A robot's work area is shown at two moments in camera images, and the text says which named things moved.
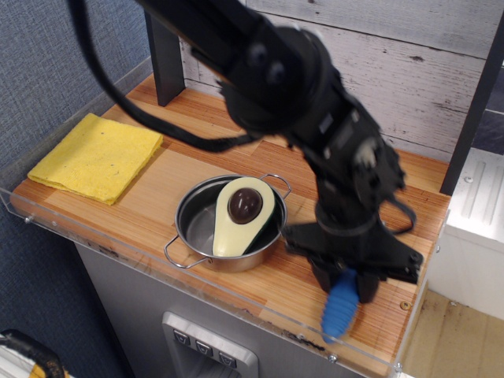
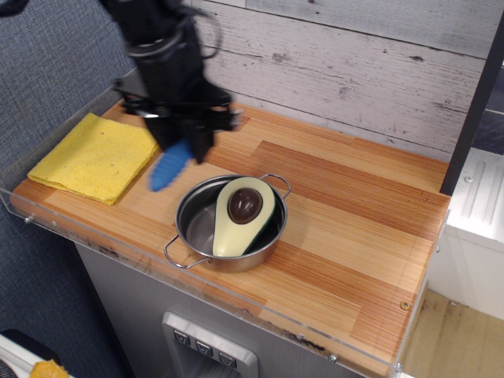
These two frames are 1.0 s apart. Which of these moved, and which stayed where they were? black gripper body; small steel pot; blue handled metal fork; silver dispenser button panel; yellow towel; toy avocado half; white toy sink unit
Moved: blue handled metal fork; black gripper body
Stayed: white toy sink unit; small steel pot; toy avocado half; yellow towel; silver dispenser button panel
